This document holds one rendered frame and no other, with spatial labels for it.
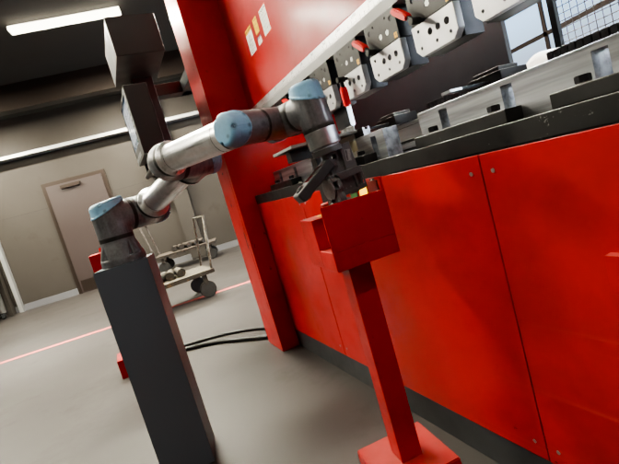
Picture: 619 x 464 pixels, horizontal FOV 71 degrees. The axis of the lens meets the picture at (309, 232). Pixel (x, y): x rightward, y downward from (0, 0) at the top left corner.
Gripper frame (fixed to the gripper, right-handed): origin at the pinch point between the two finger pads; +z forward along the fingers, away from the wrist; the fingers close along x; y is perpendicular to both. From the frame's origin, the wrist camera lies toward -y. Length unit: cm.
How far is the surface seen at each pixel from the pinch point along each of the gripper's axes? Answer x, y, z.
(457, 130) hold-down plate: -5.2, 33.0, -13.2
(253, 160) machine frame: 140, 14, -32
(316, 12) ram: 49, 35, -66
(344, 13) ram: 34, 36, -58
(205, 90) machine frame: 138, 3, -73
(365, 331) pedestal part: 2.6, -3.6, 25.0
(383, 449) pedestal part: 10, -8, 61
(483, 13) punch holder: -15, 40, -35
